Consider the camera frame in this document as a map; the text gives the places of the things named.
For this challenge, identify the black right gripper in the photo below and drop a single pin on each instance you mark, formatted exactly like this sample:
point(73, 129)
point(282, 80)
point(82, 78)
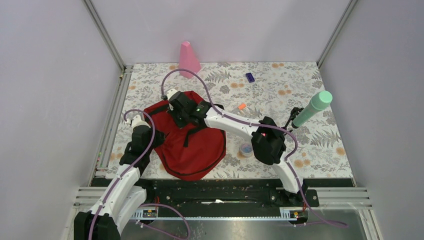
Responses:
point(179, 124)

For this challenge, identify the orange capped glue stick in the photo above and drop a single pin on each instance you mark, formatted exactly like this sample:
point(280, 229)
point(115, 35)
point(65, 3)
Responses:
point(240, 107)

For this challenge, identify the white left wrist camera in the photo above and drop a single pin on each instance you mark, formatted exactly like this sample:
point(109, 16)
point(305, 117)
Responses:
point(137, 121)

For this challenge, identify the mint green bottle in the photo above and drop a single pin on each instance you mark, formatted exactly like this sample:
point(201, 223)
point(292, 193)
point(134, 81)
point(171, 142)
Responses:
point(317, 103)

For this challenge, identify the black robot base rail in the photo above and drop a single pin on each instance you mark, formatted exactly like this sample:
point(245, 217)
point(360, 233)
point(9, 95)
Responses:
point(222, 197)

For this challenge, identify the small purple eraser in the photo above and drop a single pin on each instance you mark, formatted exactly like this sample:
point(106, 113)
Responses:
point(250, 77)

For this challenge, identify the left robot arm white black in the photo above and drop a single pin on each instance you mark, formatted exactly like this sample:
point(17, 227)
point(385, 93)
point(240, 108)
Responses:
point(107, 218)

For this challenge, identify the clear cup with colourful bits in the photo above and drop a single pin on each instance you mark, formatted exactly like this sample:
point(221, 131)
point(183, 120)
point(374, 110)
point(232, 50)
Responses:
point(246, 150)

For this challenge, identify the red student backpack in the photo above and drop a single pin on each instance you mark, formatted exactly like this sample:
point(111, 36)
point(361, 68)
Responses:
point(189, 150)

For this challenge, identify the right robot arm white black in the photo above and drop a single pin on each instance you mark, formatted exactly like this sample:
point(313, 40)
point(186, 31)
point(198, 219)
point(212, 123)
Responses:
point(267, 139)

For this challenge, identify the floral table mat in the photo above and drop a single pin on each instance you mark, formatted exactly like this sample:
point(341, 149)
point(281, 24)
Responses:
point(278, 88)

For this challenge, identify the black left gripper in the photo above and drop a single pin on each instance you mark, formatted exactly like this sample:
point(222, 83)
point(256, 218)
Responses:
point(160, 137)

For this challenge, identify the pink cone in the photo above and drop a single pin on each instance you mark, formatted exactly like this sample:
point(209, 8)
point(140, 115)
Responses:
point(188, 59)

